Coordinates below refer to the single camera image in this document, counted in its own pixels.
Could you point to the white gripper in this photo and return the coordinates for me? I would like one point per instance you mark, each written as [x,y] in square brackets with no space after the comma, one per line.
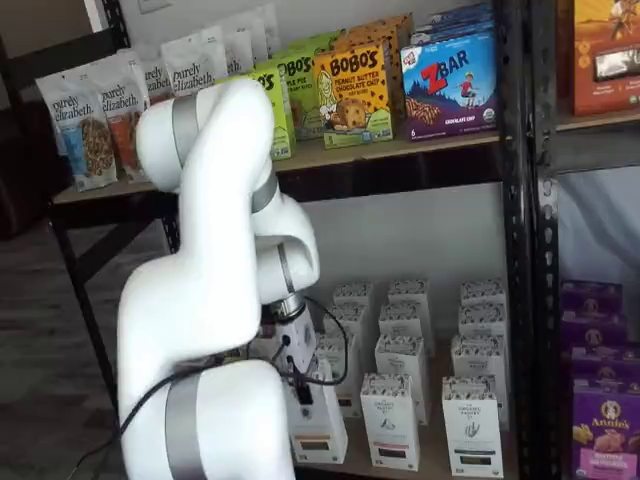
[302,345]

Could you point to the white box yellow strip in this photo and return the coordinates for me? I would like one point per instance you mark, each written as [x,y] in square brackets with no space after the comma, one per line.
[320,425]
[357,325]
[350,390]
[355,292]

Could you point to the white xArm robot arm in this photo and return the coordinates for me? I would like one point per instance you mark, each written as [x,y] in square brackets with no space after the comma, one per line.
[200,300]

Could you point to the white box pink strip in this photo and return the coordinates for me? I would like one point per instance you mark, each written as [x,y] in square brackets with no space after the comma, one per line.
[405,317]
[402,355]
[409,291]
[390,425]

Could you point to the white box black strip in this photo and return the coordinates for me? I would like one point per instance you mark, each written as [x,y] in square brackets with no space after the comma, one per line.
[480,355]
[482,291]
[470,430]
[482,317]

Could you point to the black metal shelf unit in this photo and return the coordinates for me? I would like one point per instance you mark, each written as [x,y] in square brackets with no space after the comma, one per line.
[547,300]
[400,170]

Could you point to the green Bobo's apple pie box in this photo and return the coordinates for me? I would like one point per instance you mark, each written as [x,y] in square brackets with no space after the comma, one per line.
[320,44]
[300,100]
[285,125]

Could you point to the purple Annie's box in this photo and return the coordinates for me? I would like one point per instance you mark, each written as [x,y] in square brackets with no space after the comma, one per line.
[607,435]
[605,365]
[592,335]
[590,300]

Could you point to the yellow Bobo's peanut butter box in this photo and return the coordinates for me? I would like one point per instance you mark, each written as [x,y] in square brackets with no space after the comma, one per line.
[350,100]
[380,25]
[365,40]

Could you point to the blue Z Bar box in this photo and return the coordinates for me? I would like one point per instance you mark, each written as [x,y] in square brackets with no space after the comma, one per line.
[450,90]
[450,17]
[450,37]

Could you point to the orange snack box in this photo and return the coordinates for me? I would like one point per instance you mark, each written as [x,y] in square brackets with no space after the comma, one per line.
[605,50]

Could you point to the granola bag orange label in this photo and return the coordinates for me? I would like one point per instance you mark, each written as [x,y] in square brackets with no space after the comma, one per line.
[122,130]

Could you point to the white plastic sheet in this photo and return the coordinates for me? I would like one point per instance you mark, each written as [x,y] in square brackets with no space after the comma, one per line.
[600,225]

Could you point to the white granola bag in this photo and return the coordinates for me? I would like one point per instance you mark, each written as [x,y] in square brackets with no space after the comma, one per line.
[152,80]
[240,45]
[265,27]

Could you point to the dark brown furniture piece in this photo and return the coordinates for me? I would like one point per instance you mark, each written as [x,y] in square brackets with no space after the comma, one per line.
[25,175]

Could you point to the granola bag red label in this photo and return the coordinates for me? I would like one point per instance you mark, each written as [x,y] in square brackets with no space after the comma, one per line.
[195,55]

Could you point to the granola bag blue label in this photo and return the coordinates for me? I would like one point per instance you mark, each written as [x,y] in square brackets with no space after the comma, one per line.
[65,115]

